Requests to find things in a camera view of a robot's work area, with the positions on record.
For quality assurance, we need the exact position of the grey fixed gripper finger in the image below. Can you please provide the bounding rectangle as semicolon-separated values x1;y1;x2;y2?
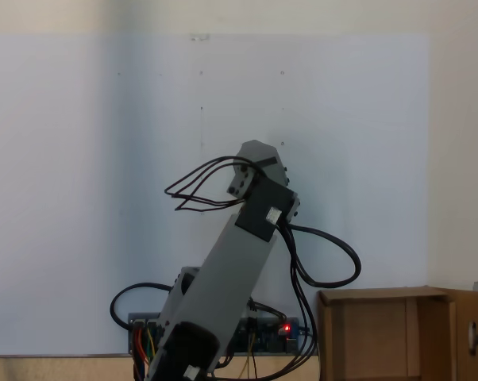
238;139;283;164

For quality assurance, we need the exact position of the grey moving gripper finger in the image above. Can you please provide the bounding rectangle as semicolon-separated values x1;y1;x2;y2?
226;162;264;200

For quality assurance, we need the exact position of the blue circuit board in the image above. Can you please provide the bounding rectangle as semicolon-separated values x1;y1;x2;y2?
238;315;303;354

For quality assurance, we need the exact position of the circuit board with jumper headers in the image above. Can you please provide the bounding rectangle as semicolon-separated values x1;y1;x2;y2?
127;312;163;354

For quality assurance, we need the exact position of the brown cardboard box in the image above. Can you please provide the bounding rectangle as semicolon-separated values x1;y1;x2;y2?
317;285;478;381

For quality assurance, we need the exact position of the black servo cable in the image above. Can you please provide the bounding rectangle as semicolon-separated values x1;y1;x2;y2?
258;228;318;380
278;221;362;288
164;156;258;212

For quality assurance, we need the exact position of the long thin yellow wire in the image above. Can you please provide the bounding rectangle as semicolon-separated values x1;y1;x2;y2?
241;331;260;378

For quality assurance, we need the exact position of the black power cable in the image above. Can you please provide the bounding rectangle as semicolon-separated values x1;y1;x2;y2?
110;281;173;331

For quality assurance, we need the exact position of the yellow jumper wire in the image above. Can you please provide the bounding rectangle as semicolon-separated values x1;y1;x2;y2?
146;329;158;368

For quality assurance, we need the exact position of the orange jumper wire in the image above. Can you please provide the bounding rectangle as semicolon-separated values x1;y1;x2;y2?
132;327;145;380

